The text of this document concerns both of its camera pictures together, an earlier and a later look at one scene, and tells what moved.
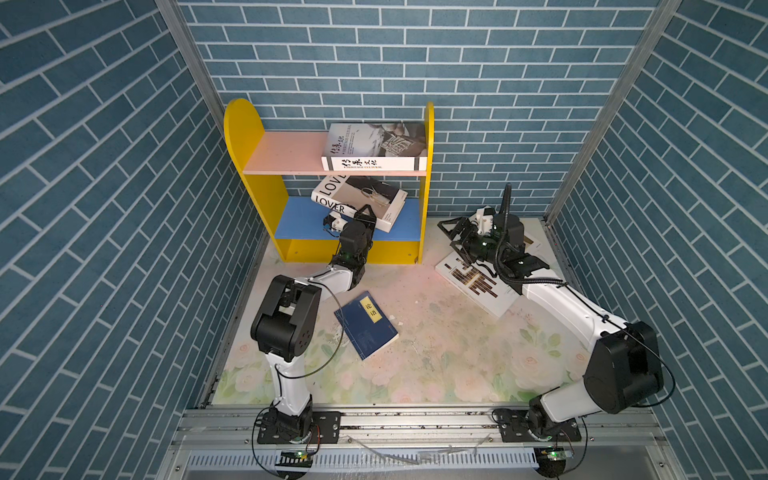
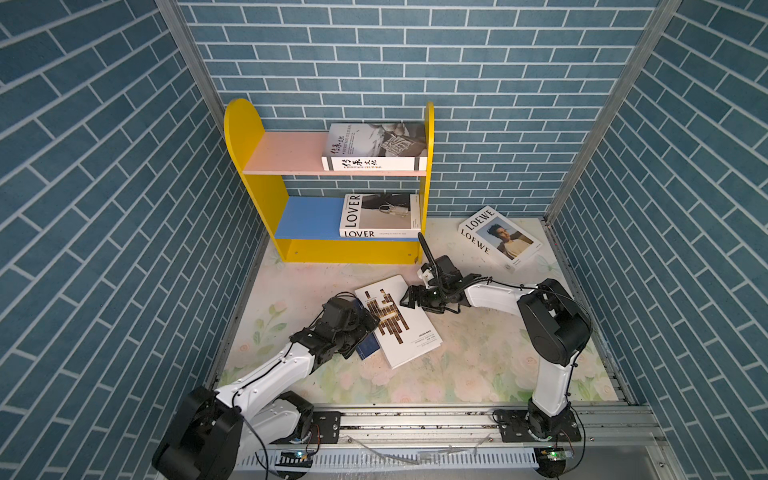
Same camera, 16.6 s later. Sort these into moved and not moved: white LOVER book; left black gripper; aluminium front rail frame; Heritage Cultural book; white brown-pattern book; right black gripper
Moved: white LOVER book; right black gripper; white brown-pattern book; left black gripper
Not moved: aluminium front rail frame; Heritage Cultural book
